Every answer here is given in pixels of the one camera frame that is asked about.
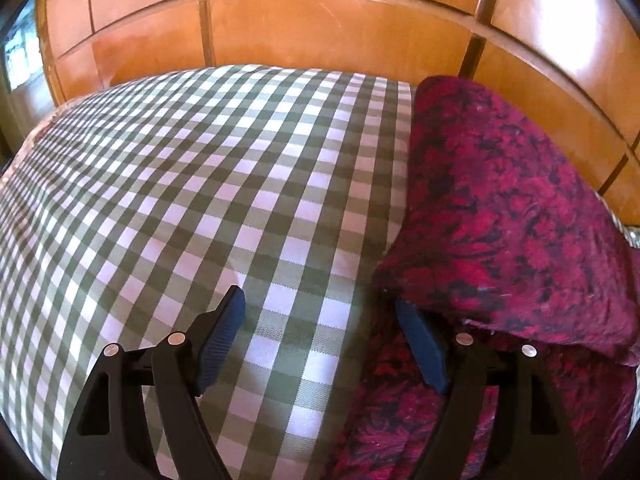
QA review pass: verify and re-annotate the fuzzy magenta sweater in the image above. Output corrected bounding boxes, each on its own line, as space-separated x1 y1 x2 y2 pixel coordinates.
324 76 639 479

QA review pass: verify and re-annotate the green white checkered bedsheet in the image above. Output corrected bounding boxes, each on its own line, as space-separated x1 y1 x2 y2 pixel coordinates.
0 63 640 480

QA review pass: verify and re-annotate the wooden panelled wardrobe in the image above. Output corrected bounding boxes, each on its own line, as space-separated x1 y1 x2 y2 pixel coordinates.
36 0 639 224

